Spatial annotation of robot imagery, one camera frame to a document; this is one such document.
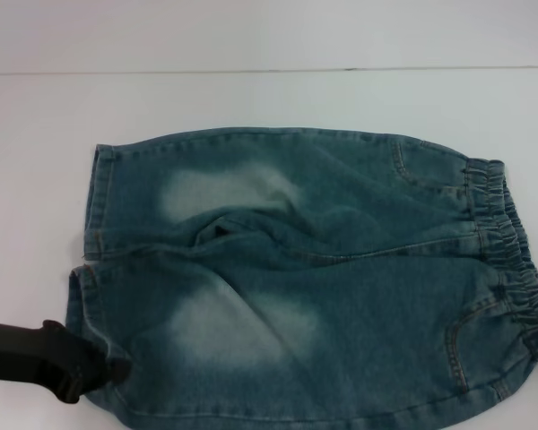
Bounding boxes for blue denim shorts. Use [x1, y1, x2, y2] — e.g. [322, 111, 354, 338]
[56, 126, 538, 430]

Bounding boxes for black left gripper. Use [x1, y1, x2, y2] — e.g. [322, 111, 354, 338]
[0, 319, 133, 405]

